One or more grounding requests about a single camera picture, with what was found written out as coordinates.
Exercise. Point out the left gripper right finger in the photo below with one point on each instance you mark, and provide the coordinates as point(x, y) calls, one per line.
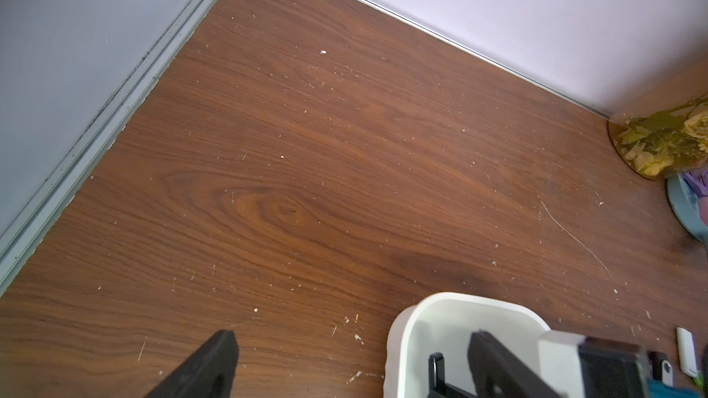
point(497, 372)

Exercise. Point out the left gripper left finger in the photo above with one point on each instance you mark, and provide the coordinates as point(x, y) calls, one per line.
point(208, 372)

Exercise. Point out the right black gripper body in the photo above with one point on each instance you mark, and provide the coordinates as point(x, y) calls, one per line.
point(438, 387)

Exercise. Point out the black swivel usb drive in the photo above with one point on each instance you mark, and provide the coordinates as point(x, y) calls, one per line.
point(661, 368)

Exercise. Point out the blue usb drive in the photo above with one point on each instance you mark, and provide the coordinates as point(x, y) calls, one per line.
point(657, 389)

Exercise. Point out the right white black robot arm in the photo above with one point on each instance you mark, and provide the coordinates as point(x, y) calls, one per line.
point(569, 365)

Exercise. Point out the white plastic storage box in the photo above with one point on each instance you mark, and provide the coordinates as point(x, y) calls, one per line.
point(443, 323)

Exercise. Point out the white usb drive upper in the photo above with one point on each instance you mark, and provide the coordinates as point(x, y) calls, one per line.
point(687, 353)

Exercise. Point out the pink purple toy rake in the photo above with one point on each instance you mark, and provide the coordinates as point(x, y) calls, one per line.
point(697, 182)

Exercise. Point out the amber vase with plants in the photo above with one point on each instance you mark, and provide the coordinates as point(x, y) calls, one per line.
point(664, 143)

